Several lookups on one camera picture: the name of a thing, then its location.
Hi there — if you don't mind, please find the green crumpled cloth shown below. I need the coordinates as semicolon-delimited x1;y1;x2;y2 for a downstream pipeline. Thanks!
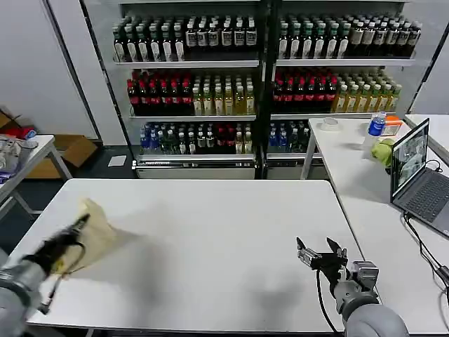
370;138;396;169

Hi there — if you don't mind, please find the small grey metal table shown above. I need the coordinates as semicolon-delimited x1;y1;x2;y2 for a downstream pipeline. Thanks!
0;135;73;219

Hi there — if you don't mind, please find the clear water bottle blue label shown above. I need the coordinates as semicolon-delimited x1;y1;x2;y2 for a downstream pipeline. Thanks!
363;111;387;159

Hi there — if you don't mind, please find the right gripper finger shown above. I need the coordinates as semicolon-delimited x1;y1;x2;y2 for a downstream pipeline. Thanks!
295;236;323;270
326;237;349;267

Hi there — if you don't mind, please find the brown cardboard box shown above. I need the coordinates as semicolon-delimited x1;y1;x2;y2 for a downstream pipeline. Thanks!
25;134;99;180

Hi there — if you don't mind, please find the shelf rack with drink bottles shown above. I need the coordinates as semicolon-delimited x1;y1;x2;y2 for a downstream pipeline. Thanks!
82;0;427;180

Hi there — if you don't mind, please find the grey open laptop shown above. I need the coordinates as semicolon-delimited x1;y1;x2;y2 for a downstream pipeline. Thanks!
389;117;449;239

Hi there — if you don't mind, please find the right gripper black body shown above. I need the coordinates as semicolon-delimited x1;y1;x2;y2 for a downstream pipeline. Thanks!
311;251;352;295

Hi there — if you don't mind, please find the red package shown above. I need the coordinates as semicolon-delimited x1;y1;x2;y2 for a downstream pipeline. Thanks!
9;125;38;140

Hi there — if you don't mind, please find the white side table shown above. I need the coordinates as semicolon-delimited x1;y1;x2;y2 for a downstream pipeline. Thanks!
300;114;449;335

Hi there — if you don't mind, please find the black laptop power cable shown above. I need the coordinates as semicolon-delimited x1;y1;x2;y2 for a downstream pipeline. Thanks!
402;210;449;287

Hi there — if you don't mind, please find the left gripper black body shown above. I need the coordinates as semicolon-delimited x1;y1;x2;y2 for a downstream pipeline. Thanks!
22;226;86;278

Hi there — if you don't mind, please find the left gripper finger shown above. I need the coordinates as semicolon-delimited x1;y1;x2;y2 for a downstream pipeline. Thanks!
68;213;89;232
71;215;91;237

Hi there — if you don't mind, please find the orange and white box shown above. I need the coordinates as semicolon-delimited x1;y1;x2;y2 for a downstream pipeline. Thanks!
380;116;403;137

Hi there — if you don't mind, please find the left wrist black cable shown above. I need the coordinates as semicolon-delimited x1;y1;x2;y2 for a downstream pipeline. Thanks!
37;240;87;315

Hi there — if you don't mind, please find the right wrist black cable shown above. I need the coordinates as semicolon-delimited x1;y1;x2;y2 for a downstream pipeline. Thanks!
314;268;347;334

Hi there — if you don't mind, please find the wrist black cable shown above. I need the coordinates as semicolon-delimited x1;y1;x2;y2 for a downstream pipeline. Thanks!
37;240;87;315
314;268;347;334

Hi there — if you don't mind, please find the clear plastic bags pile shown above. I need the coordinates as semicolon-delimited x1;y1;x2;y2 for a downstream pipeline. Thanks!
0;136;39;185

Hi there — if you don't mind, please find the pale yellow cloth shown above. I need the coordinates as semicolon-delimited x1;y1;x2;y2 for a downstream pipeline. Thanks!
48;197;122;278

